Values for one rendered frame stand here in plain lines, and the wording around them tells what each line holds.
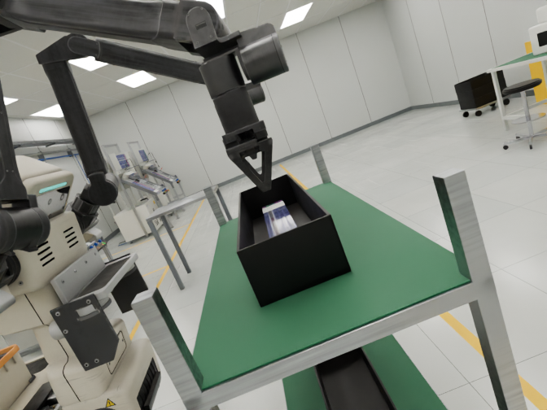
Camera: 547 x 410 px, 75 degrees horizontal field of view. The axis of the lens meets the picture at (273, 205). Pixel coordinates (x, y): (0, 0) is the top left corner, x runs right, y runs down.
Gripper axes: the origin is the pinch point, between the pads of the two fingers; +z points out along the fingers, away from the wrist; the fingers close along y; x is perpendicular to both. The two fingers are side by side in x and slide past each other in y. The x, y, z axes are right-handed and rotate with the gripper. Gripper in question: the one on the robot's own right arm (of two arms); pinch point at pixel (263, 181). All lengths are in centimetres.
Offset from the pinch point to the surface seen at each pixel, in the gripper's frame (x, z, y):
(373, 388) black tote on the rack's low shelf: -8, 80, 36
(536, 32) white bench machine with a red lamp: -326, 10, 329
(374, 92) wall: -369, 34, 944
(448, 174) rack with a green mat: -22.1, 5.3, -14.8
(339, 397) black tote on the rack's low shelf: 3, 80, 38
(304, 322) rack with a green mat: 2.0, 20.6, -9.7
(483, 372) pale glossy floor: -54, 115, 62
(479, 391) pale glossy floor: -48, 115, 54
